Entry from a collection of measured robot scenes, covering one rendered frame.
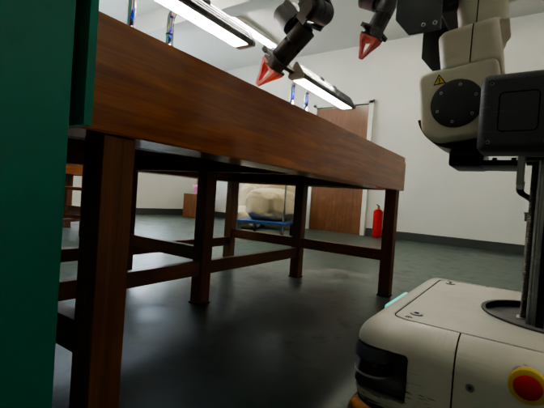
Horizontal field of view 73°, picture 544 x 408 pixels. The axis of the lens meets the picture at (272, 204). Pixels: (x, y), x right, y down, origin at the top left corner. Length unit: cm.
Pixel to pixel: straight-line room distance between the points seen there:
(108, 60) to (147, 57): 8
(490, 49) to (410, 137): 496
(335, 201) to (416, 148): 146
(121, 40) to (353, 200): 547
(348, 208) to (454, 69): 517
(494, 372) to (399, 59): 574
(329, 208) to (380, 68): 231
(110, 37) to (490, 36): 74
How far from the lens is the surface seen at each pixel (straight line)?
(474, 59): 94
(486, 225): 561
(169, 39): 143
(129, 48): 71
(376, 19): 139
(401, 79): 613
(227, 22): 138
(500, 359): 73
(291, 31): 108
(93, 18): 64
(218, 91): 84
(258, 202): 430
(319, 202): 624
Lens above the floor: 50
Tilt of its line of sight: 1 degrees down
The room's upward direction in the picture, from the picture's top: 4 degrees clockwise
